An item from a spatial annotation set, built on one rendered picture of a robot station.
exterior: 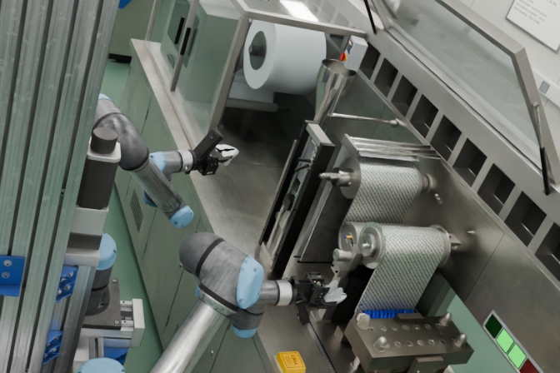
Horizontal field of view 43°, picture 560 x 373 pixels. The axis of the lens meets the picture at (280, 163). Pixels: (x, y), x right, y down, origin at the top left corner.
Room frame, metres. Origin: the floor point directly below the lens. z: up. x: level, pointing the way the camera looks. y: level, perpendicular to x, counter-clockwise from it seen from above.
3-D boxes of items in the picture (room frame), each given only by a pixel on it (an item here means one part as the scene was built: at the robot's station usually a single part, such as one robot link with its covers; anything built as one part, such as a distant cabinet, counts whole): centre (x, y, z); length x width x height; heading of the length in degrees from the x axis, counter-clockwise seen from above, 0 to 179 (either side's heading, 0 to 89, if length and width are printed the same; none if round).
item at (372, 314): (1.89, -0.51, 1.03); 0.21 x 0.04 x 0.03; 121
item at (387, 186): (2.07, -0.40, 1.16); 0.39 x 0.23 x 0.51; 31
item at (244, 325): (1.65, -0.06, 1.01); 0.11 x 0.08 x 0.11; 69
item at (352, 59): (2.38, -0.10, 1.66); 0.07 x 0.07 x 0.10; 16
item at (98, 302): (1.69, 0.43, 0.87); 0.15 x 0.15 x 0.10
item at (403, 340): (1.82, -0.59, 1.00); 0.40 x 0.16 x 0.06; 121
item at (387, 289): (1.90, -0.50, 1.11); 0.23 x 0.01 x 0.18; 121
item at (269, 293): (1.65, -0.07, 1.11); 0.11 x 0.08 x 0.09; 121
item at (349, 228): (2.06, -0.41, 1.18); 0.26 x 0.12 x 0.12; 121
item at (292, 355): (1.64, -0.24, 0.91); 0.07 x 0.07 x 0.02; 31
